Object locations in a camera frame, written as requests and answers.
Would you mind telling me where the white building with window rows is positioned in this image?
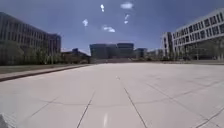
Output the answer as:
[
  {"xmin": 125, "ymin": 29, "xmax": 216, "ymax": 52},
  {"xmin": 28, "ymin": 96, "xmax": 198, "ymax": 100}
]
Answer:
[{"xmin": 161, "ymin": 7, "xmax": 224, "ymax": 62}]

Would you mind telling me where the small grey building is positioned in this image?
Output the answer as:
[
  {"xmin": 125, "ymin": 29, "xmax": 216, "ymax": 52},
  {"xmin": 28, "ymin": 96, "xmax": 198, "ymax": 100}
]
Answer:
[{"xmin": 134, "ymin": 47, "xmax": 148, "ymax": 60}]

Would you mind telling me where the low dark building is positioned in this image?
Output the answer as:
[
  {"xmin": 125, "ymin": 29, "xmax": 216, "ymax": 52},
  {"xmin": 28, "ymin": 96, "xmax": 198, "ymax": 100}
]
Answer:
[{"xmin": 61, "ymin": 47, "xmax": 91, "ymax": 64}]

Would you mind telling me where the grass strip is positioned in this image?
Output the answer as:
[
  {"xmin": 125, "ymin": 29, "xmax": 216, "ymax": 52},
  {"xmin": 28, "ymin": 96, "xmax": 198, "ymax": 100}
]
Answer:
[{"xmin": 0, "ymin": 63, "xmax": 84, "ymax": 75}]

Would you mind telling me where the large grey building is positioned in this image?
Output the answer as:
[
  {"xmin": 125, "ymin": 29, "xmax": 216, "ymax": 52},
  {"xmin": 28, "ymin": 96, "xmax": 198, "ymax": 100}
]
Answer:
[{"xmin": 0, "ymin": 11, "xmax": 62, "ymax": 56}]

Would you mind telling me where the pale paved plaza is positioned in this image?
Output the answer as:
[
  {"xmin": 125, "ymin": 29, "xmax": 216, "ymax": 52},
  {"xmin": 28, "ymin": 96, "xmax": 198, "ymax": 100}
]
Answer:
[{"xmin": 0, "ymin": 62, "xmax": 224, "ymax": 128}]

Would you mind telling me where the dark glass building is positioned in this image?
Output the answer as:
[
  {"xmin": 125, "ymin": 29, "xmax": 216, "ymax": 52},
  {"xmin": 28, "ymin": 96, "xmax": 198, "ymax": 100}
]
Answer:
[{"xmin": 88, "ymin": 42, "xmax": 135, "ymax": 61}]

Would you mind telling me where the row of trees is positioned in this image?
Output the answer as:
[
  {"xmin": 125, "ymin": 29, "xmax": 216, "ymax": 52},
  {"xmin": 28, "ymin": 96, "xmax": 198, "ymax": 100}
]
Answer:
[{"xmin": 0, "ymin": 40, "xmax": 91, "ymax": 66}]

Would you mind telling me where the dark kerb strip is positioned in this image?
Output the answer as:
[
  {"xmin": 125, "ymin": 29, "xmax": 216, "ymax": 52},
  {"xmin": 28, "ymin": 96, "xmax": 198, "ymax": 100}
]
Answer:
[{"xmin": 0, "ymin": 64, "xmax": 92, "ymax": 83}]

